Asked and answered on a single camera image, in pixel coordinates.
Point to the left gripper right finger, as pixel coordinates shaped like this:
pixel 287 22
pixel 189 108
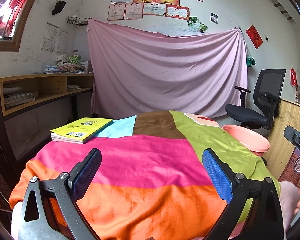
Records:
pixel 221 175

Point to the pink hanging sheet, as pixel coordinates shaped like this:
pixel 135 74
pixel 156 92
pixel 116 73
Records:
pixel 138 71

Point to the wall calendar sheets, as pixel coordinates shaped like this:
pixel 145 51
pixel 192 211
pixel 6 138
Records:
pixel 55 40

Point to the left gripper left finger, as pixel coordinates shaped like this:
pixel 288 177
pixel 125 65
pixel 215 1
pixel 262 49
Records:
pixel 83 173

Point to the black hanging cap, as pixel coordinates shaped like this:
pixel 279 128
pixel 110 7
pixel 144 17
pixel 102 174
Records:
pixel 59 6

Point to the red paper wall decoration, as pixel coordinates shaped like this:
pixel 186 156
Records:
pixel 254 36

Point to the certificates on wall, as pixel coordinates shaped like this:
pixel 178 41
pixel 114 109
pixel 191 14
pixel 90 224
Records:
pixel 136 9

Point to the yellow book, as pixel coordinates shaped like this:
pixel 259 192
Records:
pixel 79 131

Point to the black office chair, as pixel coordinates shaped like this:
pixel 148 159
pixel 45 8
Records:
pixel 267 98

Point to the colourful striped blanket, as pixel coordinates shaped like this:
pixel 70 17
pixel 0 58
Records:
pixel 151 182

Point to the wooden shelf desk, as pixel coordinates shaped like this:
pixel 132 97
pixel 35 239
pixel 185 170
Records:
pixel 32 105

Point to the pink plastic basin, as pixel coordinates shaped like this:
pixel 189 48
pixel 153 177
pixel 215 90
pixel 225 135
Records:
pixel 253 141

